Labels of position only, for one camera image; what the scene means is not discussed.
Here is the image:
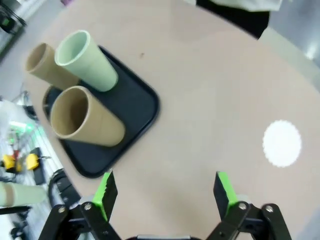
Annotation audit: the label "yellow tool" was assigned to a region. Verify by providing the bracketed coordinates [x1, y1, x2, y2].
[1, 154, 16, 173]
[25, 153, 40, 171]

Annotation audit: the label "black plastic tray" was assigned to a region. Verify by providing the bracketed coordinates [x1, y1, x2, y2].
[41, 44, 161, 179]

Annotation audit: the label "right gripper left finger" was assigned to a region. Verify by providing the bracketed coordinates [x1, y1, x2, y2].
[37, 169, 123, 240]

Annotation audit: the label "black trousers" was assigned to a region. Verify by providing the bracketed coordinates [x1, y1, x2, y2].
[196, 0, 271, 40]

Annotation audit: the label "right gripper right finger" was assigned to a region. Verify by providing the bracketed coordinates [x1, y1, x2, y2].
[204, 171, 293, 240]

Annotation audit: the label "pale green spare cup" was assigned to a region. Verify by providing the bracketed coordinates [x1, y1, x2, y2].
[0, 181, 48, 208]

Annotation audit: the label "cream sweater torso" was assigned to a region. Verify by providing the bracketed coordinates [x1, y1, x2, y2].
[183, 0, 285, 13]

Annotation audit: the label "brown cup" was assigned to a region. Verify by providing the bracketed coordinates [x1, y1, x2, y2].
[49, 85, 125, 147]
[24, 42, 81, 90]

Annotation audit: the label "white scalloped paper coaster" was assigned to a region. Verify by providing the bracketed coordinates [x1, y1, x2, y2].
[262, 119, 302, 168]

